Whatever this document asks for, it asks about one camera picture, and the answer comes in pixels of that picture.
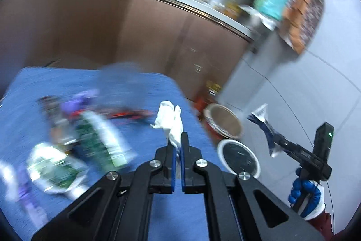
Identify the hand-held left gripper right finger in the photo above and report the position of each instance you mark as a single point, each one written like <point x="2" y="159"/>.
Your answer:
<point x="184" y="170"/>

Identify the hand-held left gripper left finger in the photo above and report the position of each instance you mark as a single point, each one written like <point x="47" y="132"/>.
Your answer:
<point x="171" y="170"/>

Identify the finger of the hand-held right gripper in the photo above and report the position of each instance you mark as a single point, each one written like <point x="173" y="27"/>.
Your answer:
<point x="266" y="128"/>

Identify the blue white foil wrapper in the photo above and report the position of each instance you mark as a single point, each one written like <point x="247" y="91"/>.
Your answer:
<point x="263" y="114"/>

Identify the grey white-rimmed waste bin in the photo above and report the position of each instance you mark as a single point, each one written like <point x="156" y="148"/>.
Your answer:
<point x="239" y="157"/>

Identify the beige wooden waste bin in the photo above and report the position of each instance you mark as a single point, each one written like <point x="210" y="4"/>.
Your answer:
<point x="225" y="122"/>

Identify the white tissue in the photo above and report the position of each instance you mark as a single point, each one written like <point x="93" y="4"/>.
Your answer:
<point x="169" y="116"/>

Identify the purple snack wrapper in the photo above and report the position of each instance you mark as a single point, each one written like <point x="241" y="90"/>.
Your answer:
<point x="31" y="198"/>
<point x="77" y="102"/>

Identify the green white snack packet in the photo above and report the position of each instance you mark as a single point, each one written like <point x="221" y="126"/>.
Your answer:
<point x="53" y="167"/>

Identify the person's right forearm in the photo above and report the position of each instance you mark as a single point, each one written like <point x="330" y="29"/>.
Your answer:
<point x="324" y="225"/>

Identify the person's right hand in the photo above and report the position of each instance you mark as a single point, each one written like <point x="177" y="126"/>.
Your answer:
<point x="308" y="195"/>

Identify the yellow-capped oil bottle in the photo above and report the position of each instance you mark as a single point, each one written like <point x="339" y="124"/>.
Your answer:
<point x="210" y="88"/>

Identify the white refrigerator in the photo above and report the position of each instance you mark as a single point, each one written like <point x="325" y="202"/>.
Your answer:
<point x="253" y="60"/>

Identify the red snack wrapper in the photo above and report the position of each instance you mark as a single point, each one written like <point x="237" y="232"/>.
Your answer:
<point x="129" y="114"/>

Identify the long green snack packet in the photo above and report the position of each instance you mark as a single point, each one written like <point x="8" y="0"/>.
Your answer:
<point x="104" y="142"/>

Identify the blue tablecloth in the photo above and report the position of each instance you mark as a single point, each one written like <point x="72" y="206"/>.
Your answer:
<point x="141" y="83"/>

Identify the translucent blue plastic wrapper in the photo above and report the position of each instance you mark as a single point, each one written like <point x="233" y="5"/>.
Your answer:
<point x="121" y="83"/>

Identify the white plastic bag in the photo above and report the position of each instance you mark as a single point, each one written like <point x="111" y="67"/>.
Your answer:
<point x="259" y="18"/>

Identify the yellow packets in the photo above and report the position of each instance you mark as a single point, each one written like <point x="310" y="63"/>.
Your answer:
<point x="231" y="9"/>

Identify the dark snack packet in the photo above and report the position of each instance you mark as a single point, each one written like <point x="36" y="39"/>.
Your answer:
<point x="55" y="116"/>

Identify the orange patterned cloth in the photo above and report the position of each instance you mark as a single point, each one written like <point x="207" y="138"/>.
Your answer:
<point x="307" y="3"/>

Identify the brown kitchen cabinets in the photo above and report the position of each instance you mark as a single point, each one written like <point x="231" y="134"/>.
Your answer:
<point x="98" y="26"/>

